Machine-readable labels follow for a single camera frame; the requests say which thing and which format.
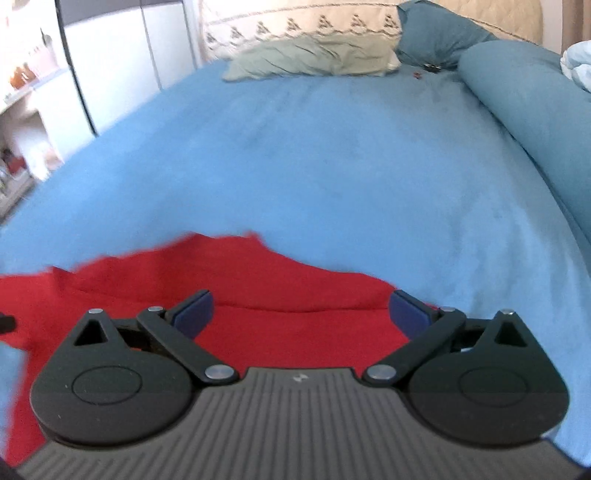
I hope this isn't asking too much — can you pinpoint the teal duvet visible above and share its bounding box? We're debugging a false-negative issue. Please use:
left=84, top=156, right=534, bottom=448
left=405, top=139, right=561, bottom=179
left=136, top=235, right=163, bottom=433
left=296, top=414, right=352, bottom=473
left=458, top=40, right=590, bottom=236

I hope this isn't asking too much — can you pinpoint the white shelf desk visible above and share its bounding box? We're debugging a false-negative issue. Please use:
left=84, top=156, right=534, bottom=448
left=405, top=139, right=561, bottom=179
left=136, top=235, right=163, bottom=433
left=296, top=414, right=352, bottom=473
left=0, top=27, right=98, bottom=222

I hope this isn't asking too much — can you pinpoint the light blue blanket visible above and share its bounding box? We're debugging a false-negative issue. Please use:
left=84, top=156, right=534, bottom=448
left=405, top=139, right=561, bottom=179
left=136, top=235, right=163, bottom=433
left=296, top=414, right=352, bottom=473
left=560, top=40, right=591, bottom=93

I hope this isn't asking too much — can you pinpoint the white wardrobe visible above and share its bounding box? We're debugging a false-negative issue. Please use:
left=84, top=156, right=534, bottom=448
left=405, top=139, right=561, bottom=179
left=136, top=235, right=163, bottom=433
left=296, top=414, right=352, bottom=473
left=55, top=1, right=197, bottom=135

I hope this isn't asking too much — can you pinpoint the cream quilted headboard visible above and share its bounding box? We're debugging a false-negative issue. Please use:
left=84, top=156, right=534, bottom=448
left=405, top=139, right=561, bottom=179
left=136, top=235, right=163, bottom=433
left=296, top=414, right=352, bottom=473
left=194, top=1, right=544, bottom=61

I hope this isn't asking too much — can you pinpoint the red long-sleeve sweater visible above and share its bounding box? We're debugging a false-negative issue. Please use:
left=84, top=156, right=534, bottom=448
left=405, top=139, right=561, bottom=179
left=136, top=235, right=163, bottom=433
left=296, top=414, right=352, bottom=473
left=1, top=235, right=406, bottom=465

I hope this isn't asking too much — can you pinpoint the green pillow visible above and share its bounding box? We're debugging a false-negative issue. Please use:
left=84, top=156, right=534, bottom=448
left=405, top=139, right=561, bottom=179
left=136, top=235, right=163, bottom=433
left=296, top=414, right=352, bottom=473
left=222, top=34, right=402, bottom=82

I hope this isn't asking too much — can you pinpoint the dark teal pillow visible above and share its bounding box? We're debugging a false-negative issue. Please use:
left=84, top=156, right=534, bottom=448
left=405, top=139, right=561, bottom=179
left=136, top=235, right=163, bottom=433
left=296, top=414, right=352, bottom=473
left=396, top=1, right=497, bottom=70

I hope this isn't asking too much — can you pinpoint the beige curtain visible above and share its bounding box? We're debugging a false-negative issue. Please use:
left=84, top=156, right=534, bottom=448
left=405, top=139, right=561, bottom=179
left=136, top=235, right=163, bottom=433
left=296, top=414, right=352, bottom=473
left=562, top=0, right=591, bottom=50

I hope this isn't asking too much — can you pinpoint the small brown teddy bear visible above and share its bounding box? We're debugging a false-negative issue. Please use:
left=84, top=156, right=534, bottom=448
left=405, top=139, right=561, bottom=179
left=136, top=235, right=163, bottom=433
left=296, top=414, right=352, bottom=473
left=9, top=63, right=37, bottom=90

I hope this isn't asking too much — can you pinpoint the blue bed sheet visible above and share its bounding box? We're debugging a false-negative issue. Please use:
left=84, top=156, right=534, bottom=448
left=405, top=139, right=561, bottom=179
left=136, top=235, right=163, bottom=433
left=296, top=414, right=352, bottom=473
left=1, top=62, right=590, bottom=463

